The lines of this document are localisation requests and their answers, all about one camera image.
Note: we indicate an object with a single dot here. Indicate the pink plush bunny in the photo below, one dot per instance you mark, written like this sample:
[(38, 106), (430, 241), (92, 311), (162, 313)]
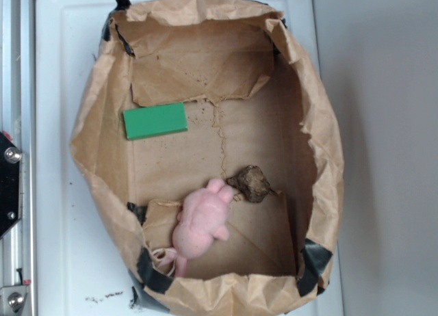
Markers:
[(201, 222)]

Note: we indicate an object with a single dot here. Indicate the brown paper bag liner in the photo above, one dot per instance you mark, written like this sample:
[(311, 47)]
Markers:
[(252, 97)]

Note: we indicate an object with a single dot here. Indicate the brown rock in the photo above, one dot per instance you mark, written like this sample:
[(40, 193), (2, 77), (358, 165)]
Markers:
[(252, 183)]

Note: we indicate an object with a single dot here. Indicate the green rectangular block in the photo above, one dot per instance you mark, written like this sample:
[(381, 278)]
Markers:
[(144, 122)]

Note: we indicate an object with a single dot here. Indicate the black metal bracket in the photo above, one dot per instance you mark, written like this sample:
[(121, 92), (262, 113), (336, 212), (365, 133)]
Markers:
[(11, 188)]

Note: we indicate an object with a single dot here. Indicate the aluminium frame rail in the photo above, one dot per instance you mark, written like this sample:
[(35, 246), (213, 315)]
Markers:
[(18, 252)]

